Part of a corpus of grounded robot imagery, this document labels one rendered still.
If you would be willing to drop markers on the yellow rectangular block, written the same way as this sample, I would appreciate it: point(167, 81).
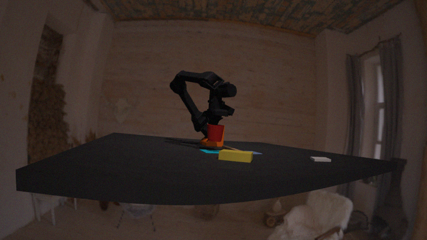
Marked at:
point(234, 155)

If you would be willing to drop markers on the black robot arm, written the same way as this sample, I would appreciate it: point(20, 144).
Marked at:
point(206, 80)

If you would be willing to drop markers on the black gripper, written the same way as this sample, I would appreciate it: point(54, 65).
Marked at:
point(214, 113)

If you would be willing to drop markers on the white flat square tile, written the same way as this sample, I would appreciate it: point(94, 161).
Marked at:
point(324, 159)

